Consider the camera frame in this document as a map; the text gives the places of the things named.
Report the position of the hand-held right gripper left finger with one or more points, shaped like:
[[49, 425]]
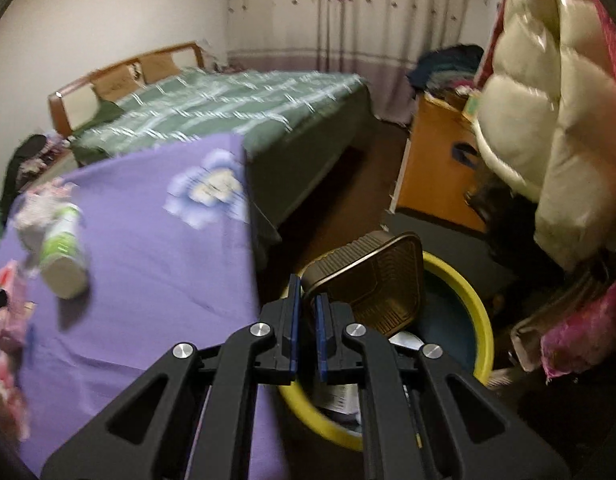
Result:
[[295, 320]]

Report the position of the brown pillow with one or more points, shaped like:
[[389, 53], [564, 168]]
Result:
[[115, 85], [160, 66]]

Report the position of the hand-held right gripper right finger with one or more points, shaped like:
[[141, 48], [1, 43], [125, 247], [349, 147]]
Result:
[[322, 340]]

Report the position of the wooden bed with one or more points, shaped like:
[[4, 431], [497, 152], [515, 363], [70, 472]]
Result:
[[313, 160]]

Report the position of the purple floral tablecloth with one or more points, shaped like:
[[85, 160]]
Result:
[[153, 270]]

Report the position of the green checked duvet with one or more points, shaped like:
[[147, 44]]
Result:
[[228, 105]]

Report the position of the pink beige curtain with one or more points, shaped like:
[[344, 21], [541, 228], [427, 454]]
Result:
[[348, 25]]

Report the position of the dark brown plastic tray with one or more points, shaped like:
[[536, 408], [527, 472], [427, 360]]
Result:
[[378, 285]]

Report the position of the white puffer jacket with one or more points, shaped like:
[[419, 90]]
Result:
[[553, 110]]

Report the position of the wooden desk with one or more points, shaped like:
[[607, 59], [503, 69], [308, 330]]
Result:
[[433, 170]]

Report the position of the pink box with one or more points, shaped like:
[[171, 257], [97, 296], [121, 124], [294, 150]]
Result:
[[8, 280]]

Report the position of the small printed carton box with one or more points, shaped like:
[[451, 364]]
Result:
[[340, 400]]

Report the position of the pile of dark clothes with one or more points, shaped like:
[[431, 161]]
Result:
[[25, 160]]

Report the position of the yellow rimmed trash bin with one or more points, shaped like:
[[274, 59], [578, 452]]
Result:
[[480, 330]]

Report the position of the pile of folded clothes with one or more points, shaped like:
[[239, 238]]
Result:
[[448, 72]]

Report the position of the dark green cloth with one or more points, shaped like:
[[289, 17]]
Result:
[[108, 111]]

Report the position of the green paper cup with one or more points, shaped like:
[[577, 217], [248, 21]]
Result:
[[63, 250]]

